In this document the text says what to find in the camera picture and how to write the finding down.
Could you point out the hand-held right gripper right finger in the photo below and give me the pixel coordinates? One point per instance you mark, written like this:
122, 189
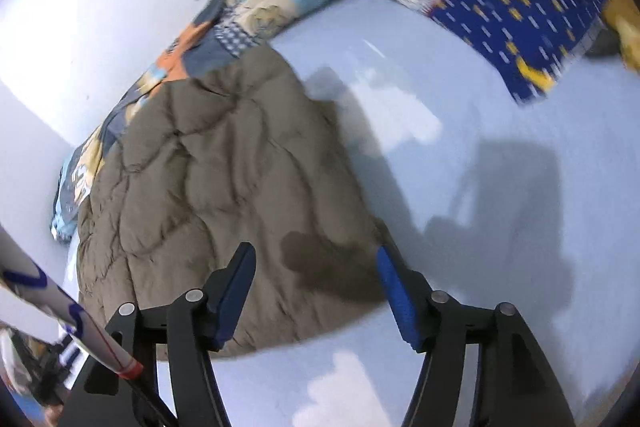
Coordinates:
400, 302

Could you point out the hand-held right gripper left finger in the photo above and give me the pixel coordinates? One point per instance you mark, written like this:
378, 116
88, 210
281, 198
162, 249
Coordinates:
232, 302

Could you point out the olive hooded puffer jacket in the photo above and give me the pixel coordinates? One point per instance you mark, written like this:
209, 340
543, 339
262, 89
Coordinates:
225, 182

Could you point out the white printed tube red tip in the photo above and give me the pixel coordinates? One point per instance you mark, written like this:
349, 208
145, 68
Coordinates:
75, 322

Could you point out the star print pillow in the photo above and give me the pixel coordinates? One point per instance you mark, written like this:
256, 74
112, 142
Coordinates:
510, 7

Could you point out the dark grey cloth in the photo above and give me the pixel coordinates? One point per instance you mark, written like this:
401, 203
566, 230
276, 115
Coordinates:
602, 42

